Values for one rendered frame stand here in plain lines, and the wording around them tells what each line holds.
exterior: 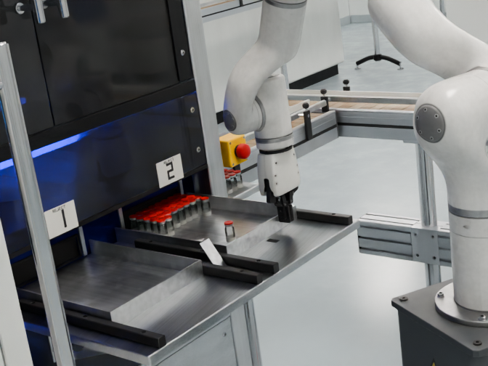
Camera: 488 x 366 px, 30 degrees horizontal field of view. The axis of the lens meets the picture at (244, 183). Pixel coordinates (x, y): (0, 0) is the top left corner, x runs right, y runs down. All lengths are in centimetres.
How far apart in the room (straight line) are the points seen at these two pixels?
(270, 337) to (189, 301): 178
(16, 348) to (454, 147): 74
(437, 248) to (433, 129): 146
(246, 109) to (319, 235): 34
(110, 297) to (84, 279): 13
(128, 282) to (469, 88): 83
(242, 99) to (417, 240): 120
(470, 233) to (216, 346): 98
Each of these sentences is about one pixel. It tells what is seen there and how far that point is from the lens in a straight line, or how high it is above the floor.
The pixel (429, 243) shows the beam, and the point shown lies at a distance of 293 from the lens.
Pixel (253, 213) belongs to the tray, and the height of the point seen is 88.
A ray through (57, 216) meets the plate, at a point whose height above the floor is 103.
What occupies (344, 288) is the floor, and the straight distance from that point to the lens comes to 388.
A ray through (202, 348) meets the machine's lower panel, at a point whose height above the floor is 54.
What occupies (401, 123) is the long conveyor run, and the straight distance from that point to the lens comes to 282.
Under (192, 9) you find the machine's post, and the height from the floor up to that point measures 137.
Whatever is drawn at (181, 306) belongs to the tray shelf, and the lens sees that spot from 177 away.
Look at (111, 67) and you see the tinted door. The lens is 203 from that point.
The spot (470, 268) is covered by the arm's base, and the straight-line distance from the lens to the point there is 162.
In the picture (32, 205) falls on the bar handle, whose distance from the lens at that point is 119.
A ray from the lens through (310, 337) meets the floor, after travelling 351.
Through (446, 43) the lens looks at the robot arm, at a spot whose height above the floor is 133.
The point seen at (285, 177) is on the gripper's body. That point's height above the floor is 101.
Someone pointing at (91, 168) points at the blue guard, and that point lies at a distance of 199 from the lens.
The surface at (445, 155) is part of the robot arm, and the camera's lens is 152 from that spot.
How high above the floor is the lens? 161
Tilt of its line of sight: 17 degrees down
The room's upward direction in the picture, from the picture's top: 8 degrees counter-clockwise
